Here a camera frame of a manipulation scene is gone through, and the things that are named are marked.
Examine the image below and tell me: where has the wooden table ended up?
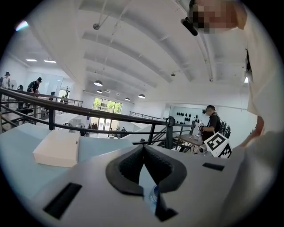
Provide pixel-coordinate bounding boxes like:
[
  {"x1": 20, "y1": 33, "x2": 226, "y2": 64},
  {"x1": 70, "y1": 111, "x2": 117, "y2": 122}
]
[{"x1": 174, "y1": 133, "x2": 204, "y2": 147}]

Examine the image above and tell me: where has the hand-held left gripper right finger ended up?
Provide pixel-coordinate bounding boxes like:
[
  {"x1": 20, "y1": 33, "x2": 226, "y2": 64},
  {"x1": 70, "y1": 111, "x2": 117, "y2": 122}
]
[{"x1": 144, "y1": 145, "x2": 187, "y2": 223}]

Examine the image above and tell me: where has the large window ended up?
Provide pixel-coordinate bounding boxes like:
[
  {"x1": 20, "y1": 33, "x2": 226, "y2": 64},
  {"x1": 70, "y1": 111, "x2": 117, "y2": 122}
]
[{"x1": 93, "y1": 97, "x2": 123, "y2": 115}]

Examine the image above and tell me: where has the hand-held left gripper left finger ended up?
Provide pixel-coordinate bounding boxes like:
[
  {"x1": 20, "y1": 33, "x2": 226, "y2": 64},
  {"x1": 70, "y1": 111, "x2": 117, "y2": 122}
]
[{"x1": 106, "y1": 145, "x2": 146, "y2": 196}]

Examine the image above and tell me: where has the clear roll of tape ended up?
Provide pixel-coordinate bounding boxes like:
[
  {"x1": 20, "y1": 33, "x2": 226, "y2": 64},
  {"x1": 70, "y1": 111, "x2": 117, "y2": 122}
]
[{"x1": 148, "y1": 185, "x2": 160, "y2": 201}]

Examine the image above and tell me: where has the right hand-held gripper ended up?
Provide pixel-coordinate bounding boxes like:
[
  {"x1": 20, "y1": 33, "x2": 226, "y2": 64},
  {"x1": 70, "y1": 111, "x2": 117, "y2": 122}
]
[{"x1": 199, "y1": 132, "x2": 233, "y2": 159}]

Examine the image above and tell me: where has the black head-worn camera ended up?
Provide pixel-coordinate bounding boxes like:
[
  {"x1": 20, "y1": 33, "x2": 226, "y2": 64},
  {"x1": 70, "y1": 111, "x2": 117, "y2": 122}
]
[{"x1": 180, "y1": 16, "x2": 199, "y2": 36}]

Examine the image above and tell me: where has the person's white shirt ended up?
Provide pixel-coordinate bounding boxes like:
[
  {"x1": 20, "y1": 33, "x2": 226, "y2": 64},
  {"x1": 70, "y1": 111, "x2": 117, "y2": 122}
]
[{"x1": 237, "y1": 6, "x2": 284, "y2": 135}]

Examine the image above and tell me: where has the row of black wall items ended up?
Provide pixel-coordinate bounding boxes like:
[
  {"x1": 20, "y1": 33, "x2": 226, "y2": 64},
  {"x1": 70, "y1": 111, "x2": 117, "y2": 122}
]
[{"x1": 176, "y1": 111, "x2": 200, "y2": 125}]

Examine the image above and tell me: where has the white flat box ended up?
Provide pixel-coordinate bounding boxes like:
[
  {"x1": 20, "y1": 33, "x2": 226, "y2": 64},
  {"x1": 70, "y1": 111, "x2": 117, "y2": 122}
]
[{"x1": 32, "y1": 129, "x2": 80, "y2": 168}]

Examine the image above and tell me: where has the black metal railing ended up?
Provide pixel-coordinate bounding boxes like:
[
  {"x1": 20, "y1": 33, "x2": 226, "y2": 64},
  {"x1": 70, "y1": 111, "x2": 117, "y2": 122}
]
[{"x1": 0, "y1": 87, "x2": 197, "y2": 153}]

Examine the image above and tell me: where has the person's right forearm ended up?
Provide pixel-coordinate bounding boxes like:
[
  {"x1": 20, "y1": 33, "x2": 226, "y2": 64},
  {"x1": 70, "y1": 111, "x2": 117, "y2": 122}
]
[{"x1": 238, "y1": 115, "x2": 265, "y2": 149}]

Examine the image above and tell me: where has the black coat rack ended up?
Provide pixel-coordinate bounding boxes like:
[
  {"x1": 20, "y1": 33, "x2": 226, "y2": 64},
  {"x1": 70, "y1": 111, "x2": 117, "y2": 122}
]
[{"x1": 59, "y1": 86, "x2": 72, "y2": 104}]

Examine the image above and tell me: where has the person's head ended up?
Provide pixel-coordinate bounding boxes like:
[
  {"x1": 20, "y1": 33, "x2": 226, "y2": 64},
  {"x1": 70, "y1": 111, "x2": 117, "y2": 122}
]
[{"x1": 189, "y1": 0, "x2": 248, "y2": 35}]

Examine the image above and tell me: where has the black office chair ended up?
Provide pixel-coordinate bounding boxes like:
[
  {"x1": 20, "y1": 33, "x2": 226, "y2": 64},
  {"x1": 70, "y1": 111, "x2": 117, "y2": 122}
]
[{"x1": 16, "y1": 84, "x2": 34, "y2": 116}]

